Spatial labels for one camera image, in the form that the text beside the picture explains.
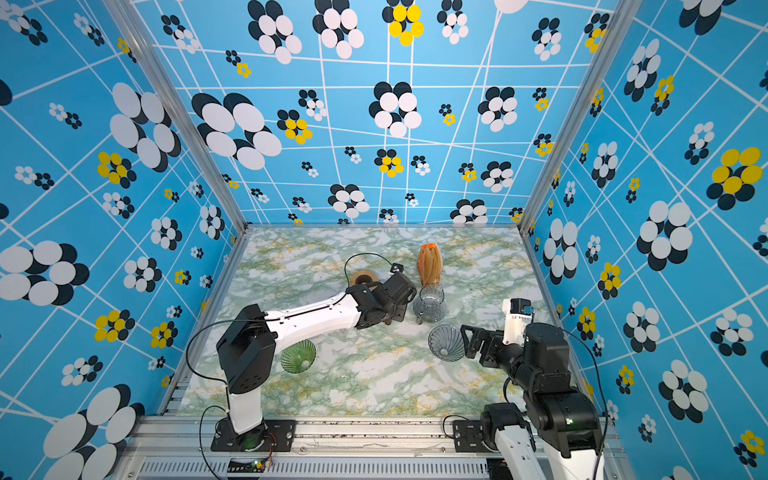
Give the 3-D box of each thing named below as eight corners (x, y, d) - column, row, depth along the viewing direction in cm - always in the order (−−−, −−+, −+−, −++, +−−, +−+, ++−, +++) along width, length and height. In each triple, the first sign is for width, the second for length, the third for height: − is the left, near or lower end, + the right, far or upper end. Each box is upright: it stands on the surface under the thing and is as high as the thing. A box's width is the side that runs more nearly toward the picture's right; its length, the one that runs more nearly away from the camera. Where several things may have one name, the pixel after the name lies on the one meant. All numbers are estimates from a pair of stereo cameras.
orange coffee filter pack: (419, 287, 104) (421, 269, 96) (417, 261, 111) (419, 243, 103) (440, 287, 104) (444, 269, 95) (437, 261, 111) (441, 243, 103)
